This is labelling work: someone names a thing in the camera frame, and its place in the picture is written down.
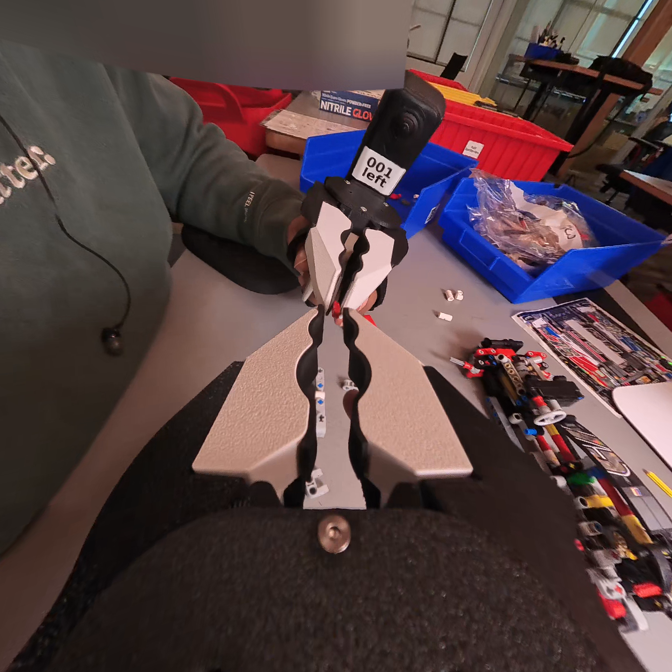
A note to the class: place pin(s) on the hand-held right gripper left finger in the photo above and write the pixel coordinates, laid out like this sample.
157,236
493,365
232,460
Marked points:
252,420

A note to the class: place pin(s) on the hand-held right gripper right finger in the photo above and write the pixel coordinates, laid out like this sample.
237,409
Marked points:
414,420

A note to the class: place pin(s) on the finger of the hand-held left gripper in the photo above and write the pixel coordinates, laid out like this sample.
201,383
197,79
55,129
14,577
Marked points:
375,257
323,262

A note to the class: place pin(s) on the small light grey thin liftarm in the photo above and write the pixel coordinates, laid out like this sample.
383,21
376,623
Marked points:
321,428

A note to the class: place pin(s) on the grey perpendicular lego connector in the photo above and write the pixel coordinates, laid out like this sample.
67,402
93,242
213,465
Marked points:
316,485

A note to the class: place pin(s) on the person's left forearm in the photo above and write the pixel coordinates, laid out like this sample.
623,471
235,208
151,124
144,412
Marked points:
236,183

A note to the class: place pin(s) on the grey flat lego connector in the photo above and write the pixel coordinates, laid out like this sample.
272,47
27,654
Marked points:
347,384

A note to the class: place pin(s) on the partly built lego car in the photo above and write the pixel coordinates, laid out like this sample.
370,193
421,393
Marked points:
556,388

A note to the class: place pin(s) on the plastic bag of lego parts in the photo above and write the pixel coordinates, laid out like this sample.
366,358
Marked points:
525,225

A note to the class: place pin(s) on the lego instruction booklet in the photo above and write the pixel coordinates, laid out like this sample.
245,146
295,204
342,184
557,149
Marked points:
588,341

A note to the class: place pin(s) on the person's left hand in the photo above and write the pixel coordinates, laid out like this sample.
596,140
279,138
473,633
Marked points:
300,260

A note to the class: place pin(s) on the blue glove box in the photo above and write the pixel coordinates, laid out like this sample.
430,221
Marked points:
341,107

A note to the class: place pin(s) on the yellow tray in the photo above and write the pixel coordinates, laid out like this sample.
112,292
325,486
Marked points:
462,93

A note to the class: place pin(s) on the blue plastic bin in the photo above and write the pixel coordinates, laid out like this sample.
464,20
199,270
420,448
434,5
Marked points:
577,273
325,157

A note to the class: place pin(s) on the black wrist rest pad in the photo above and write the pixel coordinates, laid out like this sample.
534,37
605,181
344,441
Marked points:
236,267

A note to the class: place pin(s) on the large red plastic bin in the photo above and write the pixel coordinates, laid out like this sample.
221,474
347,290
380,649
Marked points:
504,131

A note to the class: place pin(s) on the red plastic tote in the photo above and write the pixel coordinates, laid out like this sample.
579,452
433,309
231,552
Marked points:
246,120

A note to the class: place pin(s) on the blue pen holder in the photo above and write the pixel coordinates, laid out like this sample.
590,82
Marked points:
540,51

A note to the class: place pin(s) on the wooden table with black legs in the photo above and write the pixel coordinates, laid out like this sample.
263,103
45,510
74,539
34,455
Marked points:
572,66

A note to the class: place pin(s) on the black bag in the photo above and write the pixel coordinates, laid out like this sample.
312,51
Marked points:
619,71

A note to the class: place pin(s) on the white rounded board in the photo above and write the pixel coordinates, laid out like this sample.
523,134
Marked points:
648,414

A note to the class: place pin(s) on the black office chair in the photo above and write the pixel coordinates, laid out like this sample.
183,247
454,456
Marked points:
638,152

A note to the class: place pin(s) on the person's green hoodie torso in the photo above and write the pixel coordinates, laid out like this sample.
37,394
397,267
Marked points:
63,262

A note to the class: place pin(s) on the yellow pencil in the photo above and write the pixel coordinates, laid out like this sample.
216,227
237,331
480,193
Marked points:
657,483

